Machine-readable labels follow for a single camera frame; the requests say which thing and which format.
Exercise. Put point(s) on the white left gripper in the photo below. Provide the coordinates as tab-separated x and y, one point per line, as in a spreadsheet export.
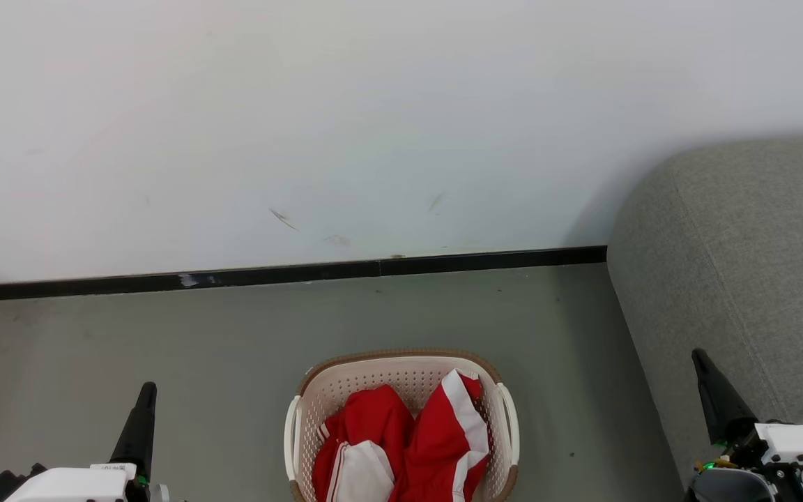
70	484

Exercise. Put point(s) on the red white striped garment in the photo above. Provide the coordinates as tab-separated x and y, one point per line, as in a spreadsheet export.
366	425

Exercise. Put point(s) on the red garment white side panels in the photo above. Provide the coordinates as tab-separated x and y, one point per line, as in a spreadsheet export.
440	439

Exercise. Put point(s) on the grey fabric sofa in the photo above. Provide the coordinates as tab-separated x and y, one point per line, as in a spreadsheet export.
743	265

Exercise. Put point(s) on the black skirting board strip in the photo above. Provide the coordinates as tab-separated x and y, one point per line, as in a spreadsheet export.
164	282
499	259

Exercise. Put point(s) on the cream perforated laundry basket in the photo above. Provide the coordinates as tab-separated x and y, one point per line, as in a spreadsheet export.
401	376

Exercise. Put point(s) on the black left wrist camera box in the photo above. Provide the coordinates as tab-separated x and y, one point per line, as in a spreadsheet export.
4	484

